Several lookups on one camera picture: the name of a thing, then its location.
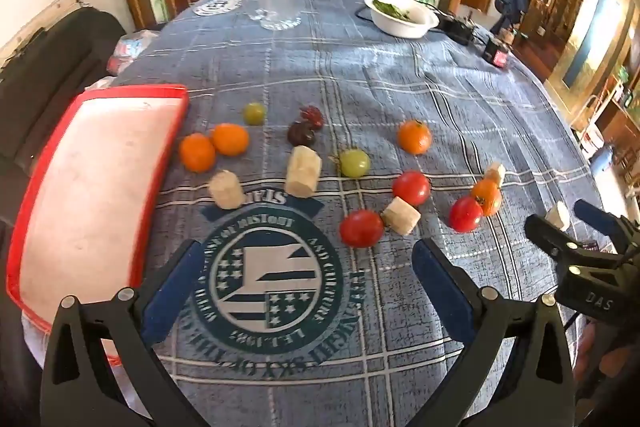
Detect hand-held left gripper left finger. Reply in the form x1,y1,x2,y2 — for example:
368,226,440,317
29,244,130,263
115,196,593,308
40,239,211,427

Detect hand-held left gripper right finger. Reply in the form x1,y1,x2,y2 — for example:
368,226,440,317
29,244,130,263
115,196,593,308
405,237,576,427

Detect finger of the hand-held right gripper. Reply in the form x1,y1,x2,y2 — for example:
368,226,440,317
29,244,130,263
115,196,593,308
574,199,640,253
525,214,601,268

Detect small orange with stem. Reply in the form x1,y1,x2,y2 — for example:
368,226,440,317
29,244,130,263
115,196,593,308
470,179,502,217

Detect red tomato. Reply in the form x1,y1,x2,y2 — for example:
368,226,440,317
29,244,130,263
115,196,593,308
391,171,432,206
449,197,484,234
340,209,385,249

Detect red rimmed white tray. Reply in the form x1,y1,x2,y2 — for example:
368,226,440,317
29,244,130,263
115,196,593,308
6,84,190,363

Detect person's right hand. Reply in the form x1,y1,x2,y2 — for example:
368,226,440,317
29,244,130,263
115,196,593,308
575,327,640,408

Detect green grape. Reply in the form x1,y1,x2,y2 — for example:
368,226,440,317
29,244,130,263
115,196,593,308
243,102,267,126
340,149,372,178

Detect red and black box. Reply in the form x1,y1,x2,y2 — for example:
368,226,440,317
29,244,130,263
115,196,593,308
482,38,511,68

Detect dark purple tomato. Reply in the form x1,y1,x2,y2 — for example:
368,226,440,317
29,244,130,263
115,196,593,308
287,122,317,146

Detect wooden stair railing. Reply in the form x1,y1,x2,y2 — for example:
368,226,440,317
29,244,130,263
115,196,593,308
520,0,586,52

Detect blue plaid printed tablecloth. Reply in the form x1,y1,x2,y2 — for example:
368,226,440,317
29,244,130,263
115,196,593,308
20,0,608,427

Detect black device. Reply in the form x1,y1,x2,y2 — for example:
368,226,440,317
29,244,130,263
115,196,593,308
440,14,476,45

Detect black leather sofa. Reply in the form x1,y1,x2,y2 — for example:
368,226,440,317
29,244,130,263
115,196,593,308
0,9,126,228

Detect plastic bag of packets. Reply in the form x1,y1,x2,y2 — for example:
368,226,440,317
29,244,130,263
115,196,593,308
107,29,161,72

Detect white bowl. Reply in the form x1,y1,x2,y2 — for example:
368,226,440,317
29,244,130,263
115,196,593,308
364,0,440,38

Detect green leafy vegetables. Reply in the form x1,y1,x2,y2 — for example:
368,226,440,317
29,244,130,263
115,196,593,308
374,0,412,22

